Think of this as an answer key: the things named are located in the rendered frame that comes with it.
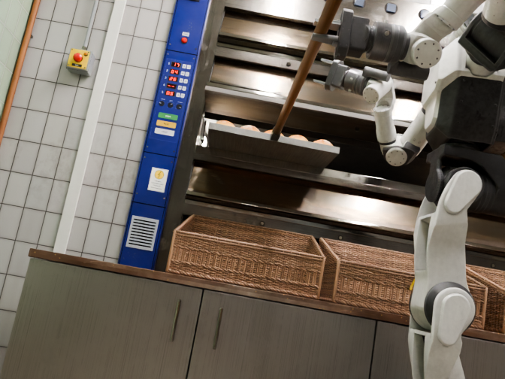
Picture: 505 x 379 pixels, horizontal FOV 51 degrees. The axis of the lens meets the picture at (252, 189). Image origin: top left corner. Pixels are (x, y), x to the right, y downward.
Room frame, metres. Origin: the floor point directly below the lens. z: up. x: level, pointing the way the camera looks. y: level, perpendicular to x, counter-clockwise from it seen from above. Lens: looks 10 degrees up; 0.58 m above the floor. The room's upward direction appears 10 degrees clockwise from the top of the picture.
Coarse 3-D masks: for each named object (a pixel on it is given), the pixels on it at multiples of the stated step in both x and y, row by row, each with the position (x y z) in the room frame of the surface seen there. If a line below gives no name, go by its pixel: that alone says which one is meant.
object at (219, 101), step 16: (208, 96) 2.27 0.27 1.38; (224, 96) 2.25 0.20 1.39; (240, 96) 2.23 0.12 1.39; (256, 96) 2.23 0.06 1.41; (224, 112) 2.39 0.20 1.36; (240, 112) 2.36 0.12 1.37; (256, 112) 2.34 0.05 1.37; (272, 112) 2.31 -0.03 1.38; (304, 112) 2.26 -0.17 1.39; (320, 112) 2.24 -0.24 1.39; (336, 112) 2.23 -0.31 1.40; (304, 128) 2.40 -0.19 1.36; (320, 128) 2.38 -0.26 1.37; (336, 128) 2.35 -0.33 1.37; (352, 128) 2.32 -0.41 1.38; (368, 128) 2.30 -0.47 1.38; (400, 128) 2.25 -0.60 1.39
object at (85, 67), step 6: (72, 48) 2.29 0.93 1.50; (72, 54) 2.29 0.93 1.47; (90, 54) 2.30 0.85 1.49; (72, 60) 2.29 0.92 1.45; (84, 60) 2.29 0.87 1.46; (90, 60) 2.31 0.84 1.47; (66, 66) 2.30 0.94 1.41; (72, 66) 2.29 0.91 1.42; (78, 66) 2.29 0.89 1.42; (84, 66) 2.29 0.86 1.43; (90, 66) 2.33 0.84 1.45; (72, 72) 2.36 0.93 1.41; (78, 72) 2.34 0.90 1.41; (84, 72) 2.33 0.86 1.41; (90, 72) 2.35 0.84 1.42
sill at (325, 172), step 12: (228, 156) 2.37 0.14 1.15; (240, 156) 2.37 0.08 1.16; (252, 156) 2.37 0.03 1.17; (288, 168) 2.38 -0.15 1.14; (300, 168) 2.38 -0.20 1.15; (312, 168) 2.38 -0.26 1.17; (324, 168) 2.38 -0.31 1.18; (348, 180) 2.38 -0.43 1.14; (360, 180) 2.38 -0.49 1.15; (372, 180) 2.38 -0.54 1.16; (384, 180) 2.38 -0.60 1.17; (420, 192) 2.38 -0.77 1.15
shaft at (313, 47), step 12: (336, 0) 0.98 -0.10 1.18; (324, 12) 1.05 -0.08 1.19; (336, 12) 1.04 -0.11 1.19; (324, 24) 1.09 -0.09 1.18; (312, 48) 1.22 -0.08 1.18; (312, 60) 1.28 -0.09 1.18; (300, 72) 1.38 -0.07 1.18; (300, 84) 1.45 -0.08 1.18; (288, 96) 1.59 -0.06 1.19; (288, 108) 1.68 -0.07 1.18; (276, 132) 1.97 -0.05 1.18
